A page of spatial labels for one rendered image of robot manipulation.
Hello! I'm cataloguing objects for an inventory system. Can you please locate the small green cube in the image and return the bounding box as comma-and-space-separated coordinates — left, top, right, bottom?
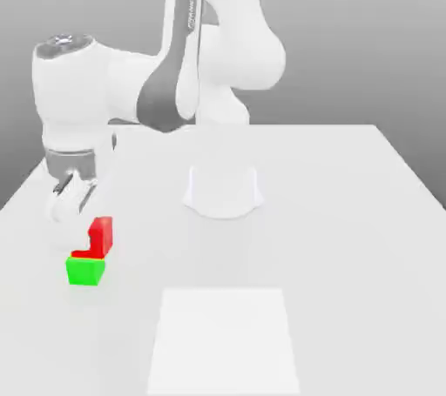
64, 256, 106, 287

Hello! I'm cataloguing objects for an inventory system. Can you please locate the small red cube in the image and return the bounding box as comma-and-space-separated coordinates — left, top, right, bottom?
70, 216, 114, 260

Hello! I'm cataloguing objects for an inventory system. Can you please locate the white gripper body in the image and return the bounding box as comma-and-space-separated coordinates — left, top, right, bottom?
47, 169, 102, 225

